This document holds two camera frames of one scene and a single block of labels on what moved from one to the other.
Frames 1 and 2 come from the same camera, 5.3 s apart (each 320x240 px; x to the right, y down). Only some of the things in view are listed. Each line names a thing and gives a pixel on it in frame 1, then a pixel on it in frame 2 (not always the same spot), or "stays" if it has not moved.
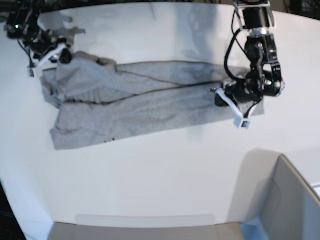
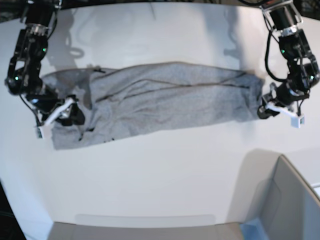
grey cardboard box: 290,210 stays
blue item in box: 252,230 stays
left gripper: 43,47 → 46,104
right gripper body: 241,96 → 280,96
